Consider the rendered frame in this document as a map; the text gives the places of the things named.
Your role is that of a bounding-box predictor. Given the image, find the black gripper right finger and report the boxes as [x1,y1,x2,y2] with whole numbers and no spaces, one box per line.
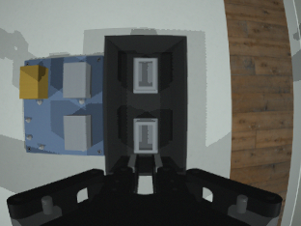
[151,155,283,226]

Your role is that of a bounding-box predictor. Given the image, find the grey metal block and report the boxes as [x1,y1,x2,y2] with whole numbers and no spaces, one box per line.
[64,114,93,151]
[63,62,92,99]
[134,118,158,154]
[133,58,158,94]

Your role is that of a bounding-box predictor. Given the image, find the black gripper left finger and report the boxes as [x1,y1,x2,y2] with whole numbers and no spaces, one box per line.
[7,155,139,226]

